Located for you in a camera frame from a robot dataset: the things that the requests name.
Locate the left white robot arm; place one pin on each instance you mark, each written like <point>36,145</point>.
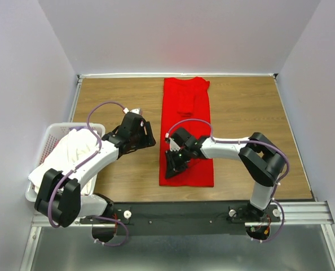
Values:
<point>59,197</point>

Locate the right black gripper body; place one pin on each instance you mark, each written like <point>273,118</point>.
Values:
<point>185,149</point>

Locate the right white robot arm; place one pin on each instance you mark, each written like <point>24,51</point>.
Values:
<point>266,164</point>

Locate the red t shirt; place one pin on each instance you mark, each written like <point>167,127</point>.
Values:
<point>186,99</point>

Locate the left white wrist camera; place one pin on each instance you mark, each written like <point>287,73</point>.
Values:
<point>135,110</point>

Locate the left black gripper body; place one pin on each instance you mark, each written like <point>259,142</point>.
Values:
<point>139,140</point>

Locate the white t shirt in basket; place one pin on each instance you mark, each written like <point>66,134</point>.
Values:
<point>71,149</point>

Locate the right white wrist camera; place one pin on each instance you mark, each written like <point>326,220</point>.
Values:
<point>173,146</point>

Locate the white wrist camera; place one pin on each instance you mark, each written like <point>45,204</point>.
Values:
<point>173,146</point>
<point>135,110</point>

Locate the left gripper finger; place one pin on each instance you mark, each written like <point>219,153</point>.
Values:
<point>147,127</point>
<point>150,140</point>

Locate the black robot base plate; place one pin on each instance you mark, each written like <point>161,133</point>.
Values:
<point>184,218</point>

